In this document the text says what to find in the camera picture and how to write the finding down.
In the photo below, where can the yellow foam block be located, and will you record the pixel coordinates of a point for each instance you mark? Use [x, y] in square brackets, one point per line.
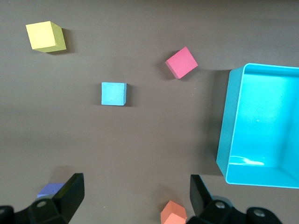
[42, 35]

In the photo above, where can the crimson foam block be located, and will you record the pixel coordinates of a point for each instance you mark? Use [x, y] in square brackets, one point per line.
[182, 61]

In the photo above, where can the brown table cover sheet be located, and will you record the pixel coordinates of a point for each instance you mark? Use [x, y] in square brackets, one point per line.
[149, 140]

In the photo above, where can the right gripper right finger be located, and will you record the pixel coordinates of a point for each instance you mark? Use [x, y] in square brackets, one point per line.
[198, 193]

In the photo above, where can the teal plastic bin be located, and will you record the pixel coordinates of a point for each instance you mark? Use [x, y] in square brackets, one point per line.
[257, 116]

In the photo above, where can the purple foam block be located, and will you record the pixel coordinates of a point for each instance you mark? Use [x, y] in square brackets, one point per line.
[50, 189]

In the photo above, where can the orange foam block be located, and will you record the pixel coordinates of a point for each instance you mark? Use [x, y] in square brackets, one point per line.
[172, 213]

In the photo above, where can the light blue foam block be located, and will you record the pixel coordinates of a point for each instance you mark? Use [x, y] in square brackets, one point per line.
[113, 93]

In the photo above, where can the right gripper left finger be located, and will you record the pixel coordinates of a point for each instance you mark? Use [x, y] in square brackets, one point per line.
[70, 193]

